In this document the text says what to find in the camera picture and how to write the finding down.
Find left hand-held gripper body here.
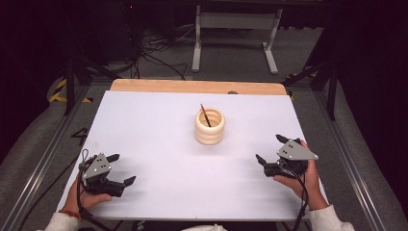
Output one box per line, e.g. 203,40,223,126
81,152,127,198

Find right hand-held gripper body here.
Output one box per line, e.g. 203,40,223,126
263,139,319,179

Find ribbed wooden pen holder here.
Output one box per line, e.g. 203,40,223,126
193,108,226,146

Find black pencil with gold end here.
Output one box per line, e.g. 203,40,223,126
200,103,213,128

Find person's left hand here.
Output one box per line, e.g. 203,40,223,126
62,178,114,217

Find person's right hand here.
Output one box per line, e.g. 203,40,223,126
272,139,330,212

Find white board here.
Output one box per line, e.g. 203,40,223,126
57,90,329,222

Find black tripod stand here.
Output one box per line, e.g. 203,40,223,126
281,18,341,121
57,0,121,117

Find yellow black hazard tape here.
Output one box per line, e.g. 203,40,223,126
47,78,94,104

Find person's white top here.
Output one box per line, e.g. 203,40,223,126
180,223,229,231

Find grey metal stand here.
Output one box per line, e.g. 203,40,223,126
191,4,284,75

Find right hand-held gripper cable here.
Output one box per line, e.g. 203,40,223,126
279,159,311,231

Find red bracelet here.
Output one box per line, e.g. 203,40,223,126
58,208,82,221

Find aluminium rail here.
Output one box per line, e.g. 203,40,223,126
0,85,92,231
312,90,388,231

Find tangle of black floor cables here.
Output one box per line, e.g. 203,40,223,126
105,22,200,81

